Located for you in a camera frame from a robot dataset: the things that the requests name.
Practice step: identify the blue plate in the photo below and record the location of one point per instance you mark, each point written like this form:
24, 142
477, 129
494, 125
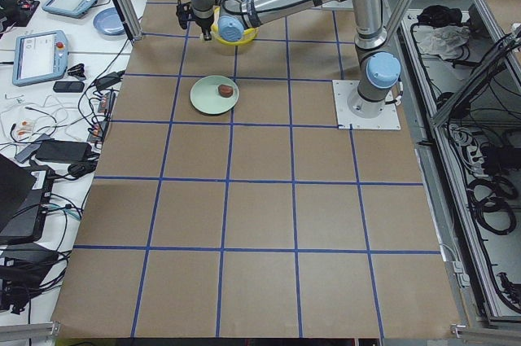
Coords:
108, 22

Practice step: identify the light green bowl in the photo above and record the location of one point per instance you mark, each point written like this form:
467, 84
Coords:
205, 98

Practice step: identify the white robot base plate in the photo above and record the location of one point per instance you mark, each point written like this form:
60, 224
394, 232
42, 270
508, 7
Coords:
353, 112

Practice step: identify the brown bun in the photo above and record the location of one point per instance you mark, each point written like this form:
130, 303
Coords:
225, 91

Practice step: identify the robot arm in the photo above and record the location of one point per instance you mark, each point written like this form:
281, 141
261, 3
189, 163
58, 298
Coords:
380, 70

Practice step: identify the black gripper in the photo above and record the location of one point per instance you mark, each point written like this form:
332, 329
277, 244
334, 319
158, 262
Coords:
203, 23

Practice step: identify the teach pendant near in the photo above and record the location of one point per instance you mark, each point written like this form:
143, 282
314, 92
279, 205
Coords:
40, 57

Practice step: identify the black laptop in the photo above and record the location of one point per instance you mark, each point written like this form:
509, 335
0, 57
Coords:
25, 193

